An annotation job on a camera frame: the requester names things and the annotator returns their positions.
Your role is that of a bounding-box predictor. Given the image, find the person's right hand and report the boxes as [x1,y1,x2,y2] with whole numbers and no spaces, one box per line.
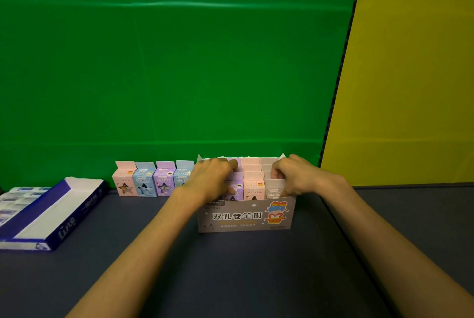
[271,154,333,198]

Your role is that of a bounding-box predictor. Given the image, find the person's left hand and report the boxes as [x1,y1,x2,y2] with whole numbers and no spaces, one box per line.
[177,158,239,206]

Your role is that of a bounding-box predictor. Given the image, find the purple small sharpener carton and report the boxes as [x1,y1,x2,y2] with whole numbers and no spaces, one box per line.
[221,171,244,202]

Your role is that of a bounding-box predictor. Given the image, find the white small sharpener carton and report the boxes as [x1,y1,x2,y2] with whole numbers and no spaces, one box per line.
[264,179,288,199]

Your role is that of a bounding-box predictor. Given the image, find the person's left forearm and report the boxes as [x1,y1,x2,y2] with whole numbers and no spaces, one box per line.
[67,186,203,318]

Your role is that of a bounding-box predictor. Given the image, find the person's right forearm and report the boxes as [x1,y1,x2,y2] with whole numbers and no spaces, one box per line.
[319,175,474,318]

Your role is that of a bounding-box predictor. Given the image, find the group of pastel sharpener boxes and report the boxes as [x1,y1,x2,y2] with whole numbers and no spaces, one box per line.
[227,157,284,201]

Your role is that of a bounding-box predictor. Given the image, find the grey cartoon print display box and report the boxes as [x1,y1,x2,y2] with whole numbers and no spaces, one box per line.
[196,154,297,234]

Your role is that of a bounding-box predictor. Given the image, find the blue star window box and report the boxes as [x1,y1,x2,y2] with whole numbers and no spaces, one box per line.
[132,162,158,198]
[173,160,195,188]

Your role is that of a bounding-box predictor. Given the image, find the purple star window box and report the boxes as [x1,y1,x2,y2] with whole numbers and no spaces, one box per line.
[153,161,176,197]

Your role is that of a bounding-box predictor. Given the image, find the pink star window box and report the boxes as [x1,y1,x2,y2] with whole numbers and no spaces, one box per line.
[112,160,138,197]

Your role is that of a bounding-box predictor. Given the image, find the green backdrop cloth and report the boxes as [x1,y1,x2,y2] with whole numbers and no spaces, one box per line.
[0,0,365,192]

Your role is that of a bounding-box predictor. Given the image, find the yellow backdrop panel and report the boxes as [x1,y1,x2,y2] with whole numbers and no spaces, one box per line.
[321,0,474,187]

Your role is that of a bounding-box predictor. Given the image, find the blue and white tray box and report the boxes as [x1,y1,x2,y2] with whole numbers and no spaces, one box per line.
[0,177,109,252]

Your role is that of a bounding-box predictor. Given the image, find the pile of white blue packets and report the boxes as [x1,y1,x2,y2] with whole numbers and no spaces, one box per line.
[0,186,51,228]

